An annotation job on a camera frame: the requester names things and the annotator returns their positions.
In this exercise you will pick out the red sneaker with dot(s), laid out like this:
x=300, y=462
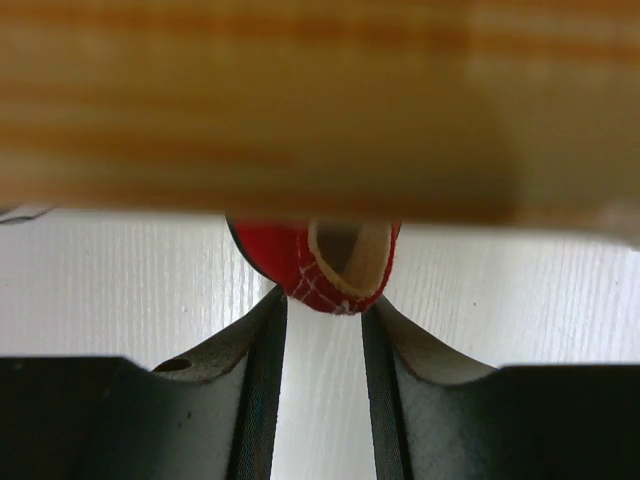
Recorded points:
x=337, y=268

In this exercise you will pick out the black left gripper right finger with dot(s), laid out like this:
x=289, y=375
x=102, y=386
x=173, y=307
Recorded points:
x=439, y=414

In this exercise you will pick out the wooden shoe cabinet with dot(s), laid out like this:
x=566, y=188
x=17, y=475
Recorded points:
x=522, y=114

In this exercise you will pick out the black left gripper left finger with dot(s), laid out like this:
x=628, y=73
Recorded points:
x=208, y=413

